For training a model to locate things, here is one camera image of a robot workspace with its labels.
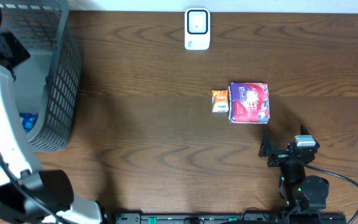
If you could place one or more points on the grey plastic mesh basket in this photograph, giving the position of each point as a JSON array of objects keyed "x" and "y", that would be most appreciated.
[{"x": 47, "y": 83}]

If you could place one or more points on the blue snack wrapper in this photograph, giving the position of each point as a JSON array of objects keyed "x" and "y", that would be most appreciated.
[{"x": 28, "y": 121}]

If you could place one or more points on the purple pink Carefree pad pack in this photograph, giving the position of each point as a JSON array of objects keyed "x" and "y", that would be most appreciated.
[{"x": 249, "y": 103}]

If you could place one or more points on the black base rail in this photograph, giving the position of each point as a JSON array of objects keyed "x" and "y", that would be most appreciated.
[{"x": 136, "y": 218}]

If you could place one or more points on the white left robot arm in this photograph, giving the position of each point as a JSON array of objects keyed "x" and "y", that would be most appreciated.
[{"x": 28, "y": 192}]

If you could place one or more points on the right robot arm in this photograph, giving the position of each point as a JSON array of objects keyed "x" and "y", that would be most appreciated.
[{"x": 304, "y": 193}]

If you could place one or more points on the orange tissue pack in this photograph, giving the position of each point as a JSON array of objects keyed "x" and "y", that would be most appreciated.
[{"x": 220, "y": 102}]

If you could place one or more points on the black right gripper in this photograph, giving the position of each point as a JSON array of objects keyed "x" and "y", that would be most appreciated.
[{"x": 282, "y": 156}]

